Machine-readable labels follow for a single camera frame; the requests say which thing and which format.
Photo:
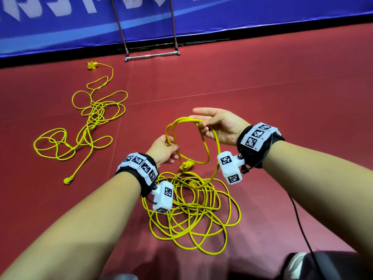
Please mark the person's right hand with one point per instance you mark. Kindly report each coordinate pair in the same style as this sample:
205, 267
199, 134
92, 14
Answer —
224, 122

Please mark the person's left hand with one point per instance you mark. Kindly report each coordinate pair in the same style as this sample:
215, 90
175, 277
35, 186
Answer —
161, 151

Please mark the metal rack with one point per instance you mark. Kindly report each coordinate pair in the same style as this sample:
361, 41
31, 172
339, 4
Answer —
152, 54

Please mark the person's right forearm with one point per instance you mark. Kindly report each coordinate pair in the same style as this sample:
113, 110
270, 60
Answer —
323, 195

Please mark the person's left forearm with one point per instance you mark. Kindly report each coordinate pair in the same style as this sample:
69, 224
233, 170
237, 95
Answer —
70, 236

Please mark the black marker wristband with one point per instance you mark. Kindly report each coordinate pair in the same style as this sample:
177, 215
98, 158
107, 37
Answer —
259, 141
138, 170

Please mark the blue banner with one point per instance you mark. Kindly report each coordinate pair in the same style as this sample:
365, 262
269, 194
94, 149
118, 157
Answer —
87, 20

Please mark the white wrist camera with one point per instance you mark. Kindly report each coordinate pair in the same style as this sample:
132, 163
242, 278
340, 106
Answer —
230, 167
163, 197

